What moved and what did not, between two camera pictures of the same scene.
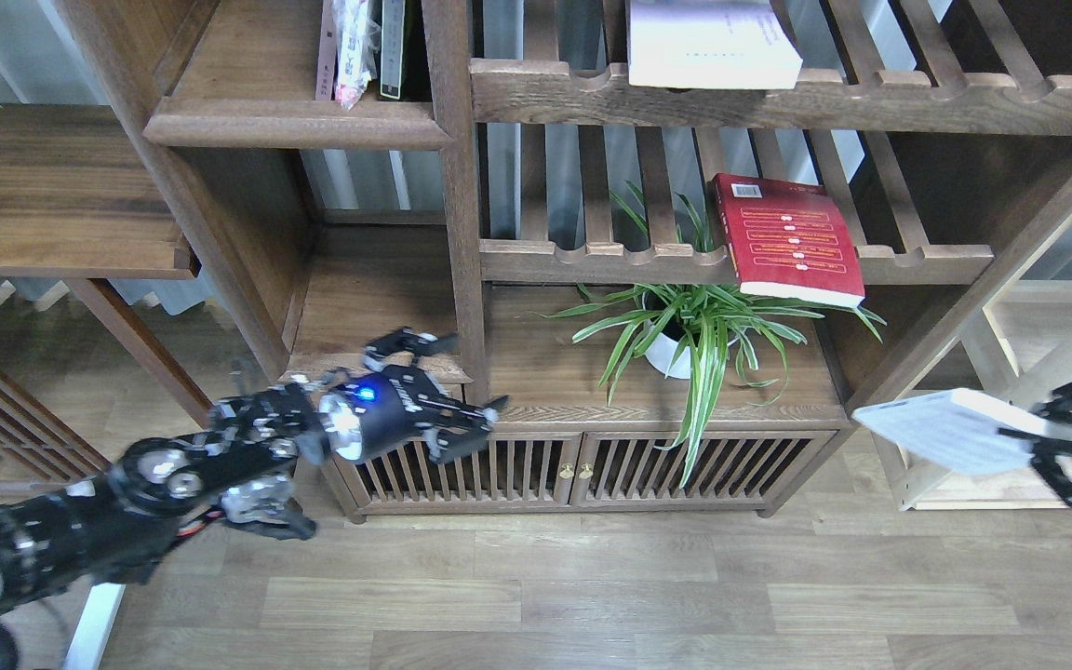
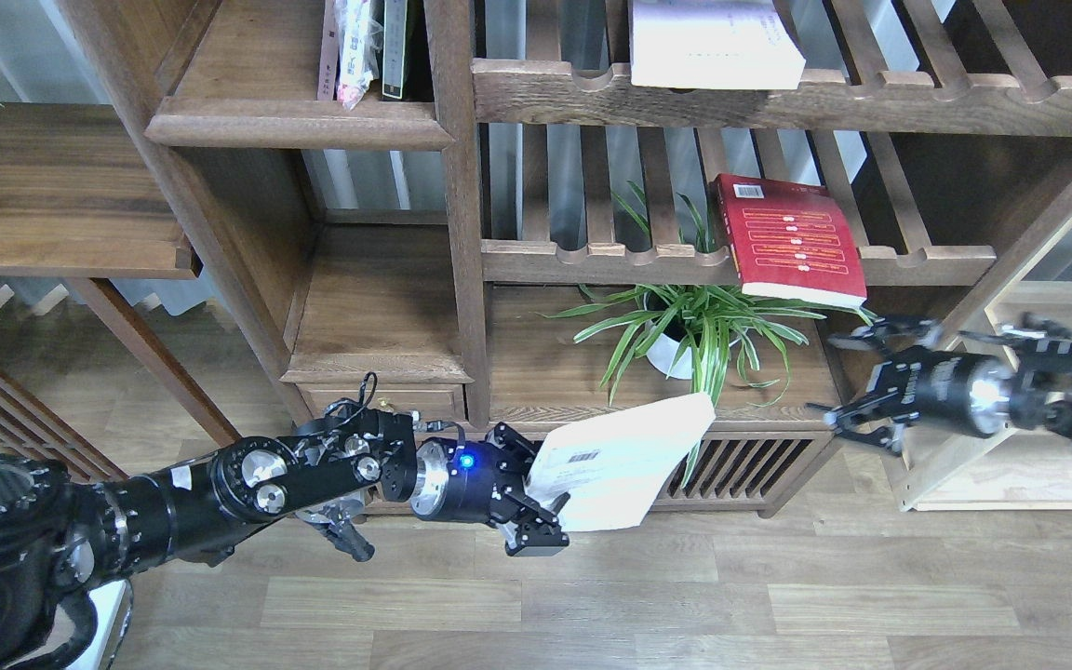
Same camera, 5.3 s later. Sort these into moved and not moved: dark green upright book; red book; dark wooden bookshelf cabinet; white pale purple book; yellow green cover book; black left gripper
Moved: black left gripper; yellow green cover book
Not moved: white pale purple book; dark green upright book; red book; dark wooden bookshelf cabinet
